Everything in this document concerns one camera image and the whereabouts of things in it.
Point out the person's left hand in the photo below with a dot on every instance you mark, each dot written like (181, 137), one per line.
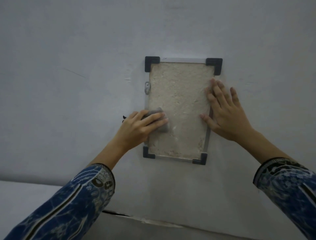
(134, 129)

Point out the grey sponge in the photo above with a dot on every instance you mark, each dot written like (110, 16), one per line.
(165, 127)

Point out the metal-framed rough white board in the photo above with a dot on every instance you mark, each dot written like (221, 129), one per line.
(179, 99)

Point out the person's right little finger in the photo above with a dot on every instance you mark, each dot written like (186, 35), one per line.
(235, 97)

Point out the person's left little finger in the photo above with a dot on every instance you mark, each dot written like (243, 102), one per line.
(133, 115)

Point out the person's right middle finger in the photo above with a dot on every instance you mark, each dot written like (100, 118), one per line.
(217, 92)

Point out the person's right forearm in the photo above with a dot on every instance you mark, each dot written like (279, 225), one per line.
(286, 178)

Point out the small metal hanger bracket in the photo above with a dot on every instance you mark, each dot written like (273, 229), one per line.
(147, 87)

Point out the person's right hand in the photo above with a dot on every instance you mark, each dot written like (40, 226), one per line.
(229, 121)

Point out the person's right thumb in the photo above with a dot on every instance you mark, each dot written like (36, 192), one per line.
(208, 122)

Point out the person's left forearm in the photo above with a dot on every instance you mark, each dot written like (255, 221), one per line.
(74, 197)

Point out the person's left middle finger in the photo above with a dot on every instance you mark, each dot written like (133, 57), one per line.
(154, 118)

